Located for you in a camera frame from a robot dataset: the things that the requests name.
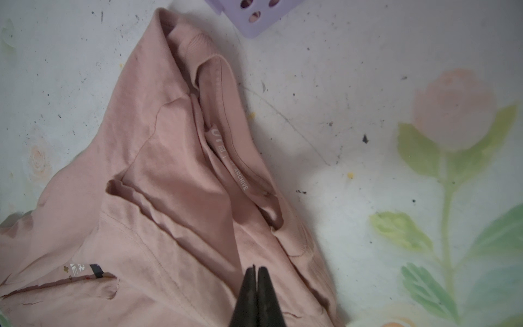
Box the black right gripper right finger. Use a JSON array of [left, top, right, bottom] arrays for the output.
[[257, 267, 287, 327]]

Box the lilac perforated plastic basket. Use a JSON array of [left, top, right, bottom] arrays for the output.
[[206, 0, 303, 38]]

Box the pink pixel-print t-shirt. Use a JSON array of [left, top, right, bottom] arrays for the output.
[[1, 8, 342, 326]]

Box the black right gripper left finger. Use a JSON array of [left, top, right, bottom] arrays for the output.
[[229, 266, 257, 327]]

